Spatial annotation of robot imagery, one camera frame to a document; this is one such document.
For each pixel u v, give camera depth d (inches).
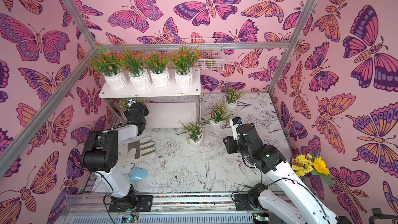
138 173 32.5
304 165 24.6
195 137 34.5
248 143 20.0
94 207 29.1
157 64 26.5
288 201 21.5
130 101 32.5
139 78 27.9
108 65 26.0
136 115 29.9
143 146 36.3
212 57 35.4
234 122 24.9
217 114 35.6
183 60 27.6
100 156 19.4
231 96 39.1
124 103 34.0
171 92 30.2
